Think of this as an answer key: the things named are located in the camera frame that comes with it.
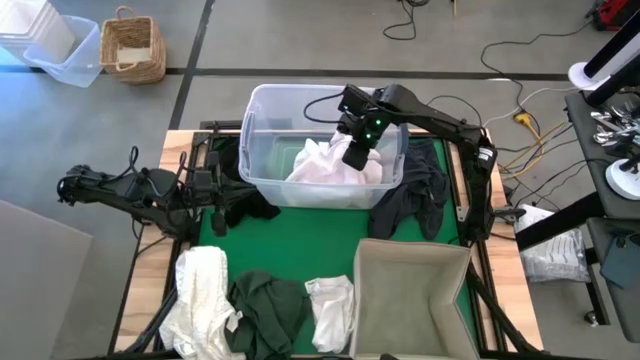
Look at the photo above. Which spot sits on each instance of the wicker basket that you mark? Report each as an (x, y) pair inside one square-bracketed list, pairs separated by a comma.
[(132, 50)]

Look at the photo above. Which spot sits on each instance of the black table frame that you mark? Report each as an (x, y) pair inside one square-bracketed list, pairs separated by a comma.
[(500, 320)]

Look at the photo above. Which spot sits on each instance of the black side table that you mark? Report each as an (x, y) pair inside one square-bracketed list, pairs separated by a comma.
[(582, 130)]

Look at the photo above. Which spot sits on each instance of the grey board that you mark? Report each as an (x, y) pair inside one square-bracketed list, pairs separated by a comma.
[(40, 280)]

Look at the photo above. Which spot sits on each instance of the grey metal bracket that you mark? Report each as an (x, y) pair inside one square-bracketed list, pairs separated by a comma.
[(462, 212)]

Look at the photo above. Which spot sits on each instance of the pinkish white garment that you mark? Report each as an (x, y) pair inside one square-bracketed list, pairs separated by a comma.
[(325, 165)]

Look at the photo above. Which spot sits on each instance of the silver metal utensils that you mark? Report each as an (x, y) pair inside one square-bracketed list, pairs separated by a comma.
[(610, 125)]

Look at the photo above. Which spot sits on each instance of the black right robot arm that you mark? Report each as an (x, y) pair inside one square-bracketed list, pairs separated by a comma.
[(440, 125)]

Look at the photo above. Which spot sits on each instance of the white stand with black pole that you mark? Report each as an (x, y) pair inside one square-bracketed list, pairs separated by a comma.
[(585, 75), (622, 180)]

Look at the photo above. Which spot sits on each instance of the red toolbox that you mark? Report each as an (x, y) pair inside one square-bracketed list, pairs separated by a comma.
[(617, 12)]

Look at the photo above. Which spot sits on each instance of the small white garment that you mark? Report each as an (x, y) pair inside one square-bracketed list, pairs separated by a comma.
[(332, 310)]

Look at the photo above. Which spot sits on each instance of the dark blue pouch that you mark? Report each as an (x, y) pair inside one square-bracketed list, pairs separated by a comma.
[(622, 260)]

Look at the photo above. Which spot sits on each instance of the black garment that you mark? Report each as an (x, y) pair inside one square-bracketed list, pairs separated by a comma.
[(250, 205)]

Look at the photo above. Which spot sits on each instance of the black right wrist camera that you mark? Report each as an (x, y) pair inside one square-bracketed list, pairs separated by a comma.
[(355, 100)]

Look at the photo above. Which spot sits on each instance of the small clear plastic bin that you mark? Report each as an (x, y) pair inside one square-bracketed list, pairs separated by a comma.
[(75, 55)]

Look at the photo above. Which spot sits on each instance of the white plastic bag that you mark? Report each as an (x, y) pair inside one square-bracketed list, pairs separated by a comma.
[(555, 250)]

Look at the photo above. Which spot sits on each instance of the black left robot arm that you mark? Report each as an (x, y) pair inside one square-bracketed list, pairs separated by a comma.
[(100, 190)]

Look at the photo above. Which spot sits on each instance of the large cream white garment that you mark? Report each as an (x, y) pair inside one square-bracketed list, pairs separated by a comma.
[(200, 295)]

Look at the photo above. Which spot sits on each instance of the dark navy garment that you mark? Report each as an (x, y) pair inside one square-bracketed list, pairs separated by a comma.
[(415, 195)]

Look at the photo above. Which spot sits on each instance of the large clear plastic bin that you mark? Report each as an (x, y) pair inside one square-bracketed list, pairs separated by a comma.
[(260, 150)]

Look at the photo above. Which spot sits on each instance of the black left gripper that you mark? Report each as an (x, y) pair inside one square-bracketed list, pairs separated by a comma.
[(219, 196)]

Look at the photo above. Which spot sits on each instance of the dark green garment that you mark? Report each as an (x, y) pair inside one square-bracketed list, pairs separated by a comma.
[(270, 310)]

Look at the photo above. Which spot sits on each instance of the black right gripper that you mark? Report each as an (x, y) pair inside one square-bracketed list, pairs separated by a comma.
[(372, 127)]

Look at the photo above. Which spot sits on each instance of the white stacked bins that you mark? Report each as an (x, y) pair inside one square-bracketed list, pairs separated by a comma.
[(25, 25)]

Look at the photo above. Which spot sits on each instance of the beige fabric storage box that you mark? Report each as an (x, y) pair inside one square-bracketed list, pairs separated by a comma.
[(405, 300)]

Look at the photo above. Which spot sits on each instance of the green table mat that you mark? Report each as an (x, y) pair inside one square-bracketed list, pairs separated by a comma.
[(310, 240)]

